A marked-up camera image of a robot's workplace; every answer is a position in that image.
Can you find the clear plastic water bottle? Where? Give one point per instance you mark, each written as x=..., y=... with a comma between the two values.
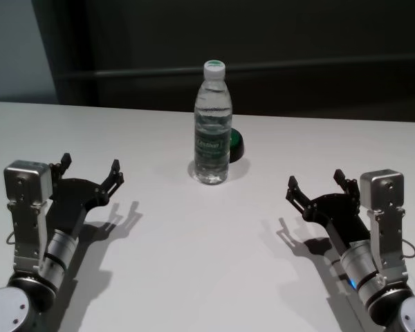
x=212, y=138

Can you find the black green round button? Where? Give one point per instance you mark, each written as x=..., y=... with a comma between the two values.
x=238, y=147

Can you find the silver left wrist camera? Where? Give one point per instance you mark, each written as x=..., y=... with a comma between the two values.
x=26, y=183

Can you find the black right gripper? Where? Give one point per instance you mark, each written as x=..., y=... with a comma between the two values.
x=342, y=214

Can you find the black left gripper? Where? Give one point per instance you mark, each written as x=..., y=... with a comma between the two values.
x=72, y=197

